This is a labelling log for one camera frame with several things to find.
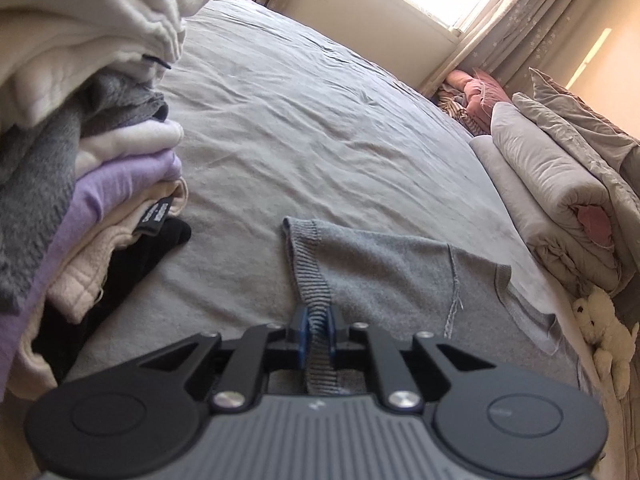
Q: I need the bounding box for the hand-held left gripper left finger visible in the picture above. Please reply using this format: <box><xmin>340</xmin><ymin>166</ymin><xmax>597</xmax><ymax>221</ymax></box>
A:
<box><xmin>137</xmin><ymin>306</ymin><xmax>308</xmax><ymax>413</ymax></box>

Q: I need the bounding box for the folded grey quilt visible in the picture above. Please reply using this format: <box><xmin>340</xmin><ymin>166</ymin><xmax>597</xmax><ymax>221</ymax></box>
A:
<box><xmin>470</xmin><ymin>92</ymin><xmax>640</xmax><ymax>296</ymax></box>

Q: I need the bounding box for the pile of folded clothes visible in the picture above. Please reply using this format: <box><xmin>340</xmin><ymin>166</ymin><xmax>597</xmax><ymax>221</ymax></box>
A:
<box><xmin>0</xmin><ymin>0</ymin><xmax>216</xmax><ymax>401</ymax></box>

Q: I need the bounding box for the grey knit sweater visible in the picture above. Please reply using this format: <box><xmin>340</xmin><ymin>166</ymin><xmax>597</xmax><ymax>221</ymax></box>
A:
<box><xmin>281</xmin><ymin>216</ymin><xmax>558</xmax><ymax>396</ymax></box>

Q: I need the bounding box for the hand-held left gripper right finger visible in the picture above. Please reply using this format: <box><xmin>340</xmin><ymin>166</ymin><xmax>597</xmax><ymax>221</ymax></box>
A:
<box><xmin>324</xmin><ymin>307</ymin><xmax>494</xmax><ymax>413</ymax></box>

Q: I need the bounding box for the white plush toy dog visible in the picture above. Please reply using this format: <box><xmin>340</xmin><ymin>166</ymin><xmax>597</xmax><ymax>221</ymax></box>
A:
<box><xmin>572</xmin><ymin>286</ymin><xmax>640</xmax><ymax>401</ymax></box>

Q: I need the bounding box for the bed with grey sheet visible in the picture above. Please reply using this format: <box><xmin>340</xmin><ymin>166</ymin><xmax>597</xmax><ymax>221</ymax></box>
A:
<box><xmin>50</xmin><ymin>0</ymin><xmax>606</xmax><ymax>401</ymax></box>

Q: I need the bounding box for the pink blanket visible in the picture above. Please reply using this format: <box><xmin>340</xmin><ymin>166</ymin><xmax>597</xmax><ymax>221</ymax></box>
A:
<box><xmin>437</xmin><ymin>69</ymin><xmax>511</xmax><ymax>136</ymax></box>

